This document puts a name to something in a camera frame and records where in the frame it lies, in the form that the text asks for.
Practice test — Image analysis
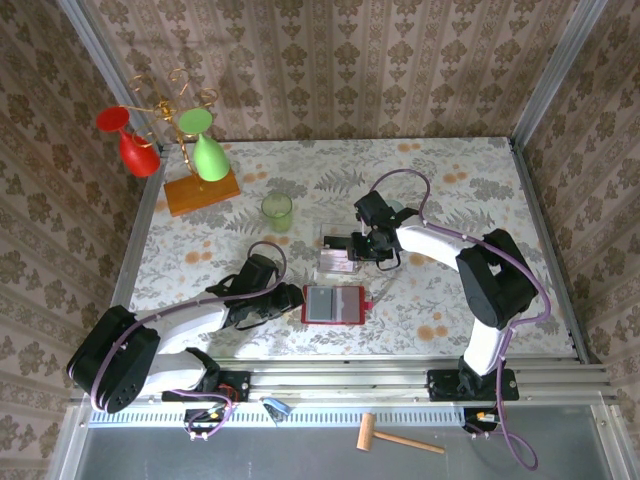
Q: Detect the clear acrylic card stand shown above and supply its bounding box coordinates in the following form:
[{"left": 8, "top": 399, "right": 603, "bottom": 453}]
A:
[{"left": 317, "top": 221, "right": 361, "bottom": 275}]

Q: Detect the pink plastic card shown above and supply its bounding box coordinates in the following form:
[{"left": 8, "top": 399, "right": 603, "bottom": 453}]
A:
[{"left": 319, "top": 249, "right": 357, "bottom": 272}]

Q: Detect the red leather card holder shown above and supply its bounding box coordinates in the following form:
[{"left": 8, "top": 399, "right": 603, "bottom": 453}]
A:
[{"left": 301, "top": 284, "right": 376, "bottom": 327}]

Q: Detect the green translucent plastic cup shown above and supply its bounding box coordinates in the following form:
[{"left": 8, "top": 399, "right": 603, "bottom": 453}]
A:
[{"left": 260, "top": 192, "right": 294, "bottom": 233}]

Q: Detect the blue white clip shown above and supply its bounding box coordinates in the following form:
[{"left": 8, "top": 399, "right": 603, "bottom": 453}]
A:
[{"left": 260, "top": 396, "right": 293, "bottom": 420}]

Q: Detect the orange wooden rack base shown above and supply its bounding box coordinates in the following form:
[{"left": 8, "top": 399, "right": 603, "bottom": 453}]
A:
[{"left": 163, "top": 167, "right": 241, "bottom": 218}]

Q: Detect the wooden mallet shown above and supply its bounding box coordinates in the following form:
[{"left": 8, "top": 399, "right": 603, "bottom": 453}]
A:
[{"left": 355, "top": 412, "right": 446, "bottom": 455}]

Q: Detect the grey metal shelf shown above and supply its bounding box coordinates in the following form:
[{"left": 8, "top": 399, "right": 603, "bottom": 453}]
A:
[{"left": 49, "top": 394, "right": 640, "bottom": 480}]

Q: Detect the green plastic wine glass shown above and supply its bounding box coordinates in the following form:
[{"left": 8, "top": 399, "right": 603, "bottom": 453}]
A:
[{"left": 178, "top": 108, "right": 231, "bottom": 182}]

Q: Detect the red plastic wine glass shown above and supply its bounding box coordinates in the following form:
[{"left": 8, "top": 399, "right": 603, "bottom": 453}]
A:
[{"left": 96, "top": 106, "right": 162, "bottom": 179}]

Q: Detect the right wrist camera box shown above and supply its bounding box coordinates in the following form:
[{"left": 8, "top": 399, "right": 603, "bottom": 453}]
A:
[{"left": 353, "top": 191, "right": 395, "bottom": 227}]

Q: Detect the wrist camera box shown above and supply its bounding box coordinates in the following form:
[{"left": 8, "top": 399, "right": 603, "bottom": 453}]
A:
[
  {"left": 238, "top": 253, "right": 279, "bottom": 291},
  {"left": 353, "top": 191, "right": 395, "bottom": 227}
]

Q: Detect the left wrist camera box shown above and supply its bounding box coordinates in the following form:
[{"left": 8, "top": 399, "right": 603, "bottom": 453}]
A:
[{"left": 238, "top": 253, "right": 279, "bottom": 291}]

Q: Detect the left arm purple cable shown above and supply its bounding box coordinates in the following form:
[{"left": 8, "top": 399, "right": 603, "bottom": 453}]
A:
[{"left": 92, "top": 241, "right": 289, "bottom": 444}]

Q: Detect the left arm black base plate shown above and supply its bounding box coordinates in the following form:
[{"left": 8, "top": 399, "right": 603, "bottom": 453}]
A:
[{"left": 162, "top": 370, "right": 251, "bottom": 403}]

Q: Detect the aluminium table edge rail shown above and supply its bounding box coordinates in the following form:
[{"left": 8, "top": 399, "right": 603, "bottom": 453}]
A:
[{"left": 69, "top": 355, "right": 621, "bottom": 404}]

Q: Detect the perforated metal cable strip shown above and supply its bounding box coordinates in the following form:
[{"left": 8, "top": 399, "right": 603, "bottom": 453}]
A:
[{"left": 88, "top": 405, "right": 466, "bottom": 429}]

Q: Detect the black connector block with wires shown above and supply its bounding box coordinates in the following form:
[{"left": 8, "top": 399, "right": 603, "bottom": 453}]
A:
[
  {"left": 184, "top": 408, "right": 229, "bottom": 435},
  {"left": 462, "top": 407, "right": 506, "bottom": 435}
]

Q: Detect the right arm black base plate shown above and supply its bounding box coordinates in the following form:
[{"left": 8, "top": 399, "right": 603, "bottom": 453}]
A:
[{"left": 427, "top": 368, "right": 520, "bottom": 402}]

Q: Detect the aluminium table side rail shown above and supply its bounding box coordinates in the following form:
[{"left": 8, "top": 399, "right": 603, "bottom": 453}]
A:
[
  {"left": 507, "top": 135, "right": 591, "bottom": 365},
  {"left": 93, "top": 142, "right": 174, "bottom": 369}
]

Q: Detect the gold wire glass rack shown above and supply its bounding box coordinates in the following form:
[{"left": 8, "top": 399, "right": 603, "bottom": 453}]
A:
[{"left": 128, "top": 68, "right": 221, "bottom": 194}]

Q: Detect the aluminium corner post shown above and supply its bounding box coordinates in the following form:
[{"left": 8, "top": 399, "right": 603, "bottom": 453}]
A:
[
  {"left": 55, "top": 0, "right": 166, "bottom": 151},
  {"left": 509, "top": 0, "right": 610, "bottom": 149}
]

